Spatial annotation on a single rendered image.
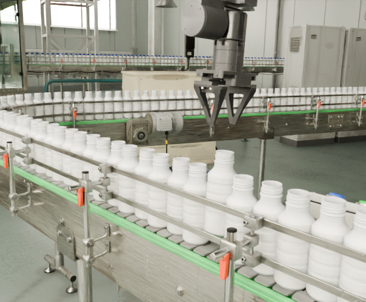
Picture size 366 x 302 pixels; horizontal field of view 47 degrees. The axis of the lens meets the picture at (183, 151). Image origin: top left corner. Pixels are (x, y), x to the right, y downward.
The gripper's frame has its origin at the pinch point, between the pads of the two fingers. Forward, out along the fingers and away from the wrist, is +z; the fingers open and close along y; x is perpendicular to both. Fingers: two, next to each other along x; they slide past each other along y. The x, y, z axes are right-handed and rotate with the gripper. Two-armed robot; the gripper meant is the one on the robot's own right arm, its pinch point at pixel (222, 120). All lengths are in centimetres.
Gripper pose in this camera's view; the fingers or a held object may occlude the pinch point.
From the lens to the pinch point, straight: 80.8
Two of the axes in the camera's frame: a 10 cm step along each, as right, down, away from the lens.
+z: -0.7, 9.8, 1.8
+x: 6.9, 1.8, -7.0
